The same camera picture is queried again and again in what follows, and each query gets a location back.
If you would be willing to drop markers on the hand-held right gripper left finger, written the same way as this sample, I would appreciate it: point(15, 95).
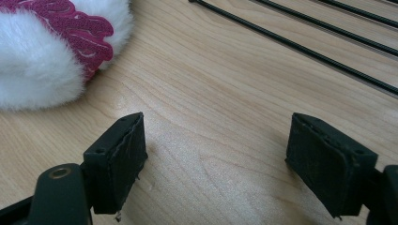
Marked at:
point(115, 162)

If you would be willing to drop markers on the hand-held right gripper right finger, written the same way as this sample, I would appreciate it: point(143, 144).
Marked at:
point(328, 162)

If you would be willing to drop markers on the white fluffy plush toy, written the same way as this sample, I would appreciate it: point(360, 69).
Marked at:
point(47, 50)

